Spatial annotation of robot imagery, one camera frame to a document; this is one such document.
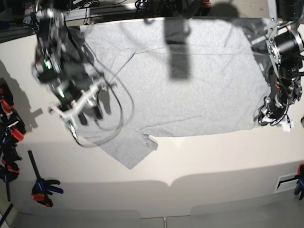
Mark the orange black clamp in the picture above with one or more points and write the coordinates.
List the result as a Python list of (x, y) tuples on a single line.
[(16, 127), (6, 96)]

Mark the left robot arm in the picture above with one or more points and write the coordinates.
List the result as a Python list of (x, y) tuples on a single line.
[(285, 45)]

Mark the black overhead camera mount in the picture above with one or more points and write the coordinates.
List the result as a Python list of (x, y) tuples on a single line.
[(190, 10)]

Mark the blue bar clamp on table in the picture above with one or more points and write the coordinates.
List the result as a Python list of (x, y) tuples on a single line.
[(43, 188)]

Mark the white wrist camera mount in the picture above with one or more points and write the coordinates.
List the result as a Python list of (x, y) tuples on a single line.
[(287, 126), (67, 93)]

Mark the grey T-shirt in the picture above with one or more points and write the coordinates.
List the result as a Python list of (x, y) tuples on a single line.
[(174, 78)]

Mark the aluminium frame rail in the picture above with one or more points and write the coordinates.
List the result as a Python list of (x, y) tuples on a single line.
[(15, 32)]

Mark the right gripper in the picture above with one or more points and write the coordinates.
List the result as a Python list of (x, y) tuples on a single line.
[(89, 99)]

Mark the blue clamp right edge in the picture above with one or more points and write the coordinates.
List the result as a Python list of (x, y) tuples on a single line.
[(299, 190)]

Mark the orange black clamp upper left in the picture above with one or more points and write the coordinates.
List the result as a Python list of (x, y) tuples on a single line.
[(6, 96)]

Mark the orange black clamp lower left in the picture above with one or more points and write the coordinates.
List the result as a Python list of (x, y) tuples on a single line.
[(16, 127)]

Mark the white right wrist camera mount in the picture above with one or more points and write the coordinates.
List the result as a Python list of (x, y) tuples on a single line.
[(67, 93)]

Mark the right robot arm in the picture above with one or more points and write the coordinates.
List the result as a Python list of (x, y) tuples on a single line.
[(60, 65)]

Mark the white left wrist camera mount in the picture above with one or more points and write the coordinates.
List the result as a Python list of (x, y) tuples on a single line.
[(287, 126)]

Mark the white label plate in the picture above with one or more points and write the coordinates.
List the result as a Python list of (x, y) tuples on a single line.
[(286, 182)]

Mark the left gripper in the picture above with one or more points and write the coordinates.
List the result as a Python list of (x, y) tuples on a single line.
[(270, 114)]

